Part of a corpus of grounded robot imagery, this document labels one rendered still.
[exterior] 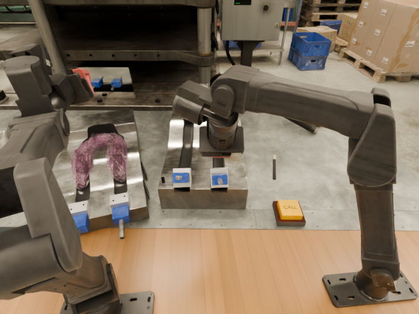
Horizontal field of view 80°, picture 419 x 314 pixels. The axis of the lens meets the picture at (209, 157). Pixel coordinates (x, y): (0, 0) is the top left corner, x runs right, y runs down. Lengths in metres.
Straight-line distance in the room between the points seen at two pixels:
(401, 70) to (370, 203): 4.06
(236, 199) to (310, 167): 0.35
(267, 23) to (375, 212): 1.09
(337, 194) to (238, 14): 0.94
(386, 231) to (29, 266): 0.54
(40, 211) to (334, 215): 0.75
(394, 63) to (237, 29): 3.27
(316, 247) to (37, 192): 0.66
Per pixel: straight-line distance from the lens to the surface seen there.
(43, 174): 0.29
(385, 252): 0.60
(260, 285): 0.68
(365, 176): 0.45
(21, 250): 0.31
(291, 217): 0.77
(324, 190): 0.92
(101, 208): 0.78
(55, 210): 0.29
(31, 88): 0.53
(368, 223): 0.56
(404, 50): 4.40
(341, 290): 0.72
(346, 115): 0.42
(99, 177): 0.86
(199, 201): 0.76
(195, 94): 0.48
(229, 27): 1.40
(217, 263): 0.69
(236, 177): 0.76
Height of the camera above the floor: 1.41
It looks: 39 degrees down
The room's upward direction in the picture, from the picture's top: straight up
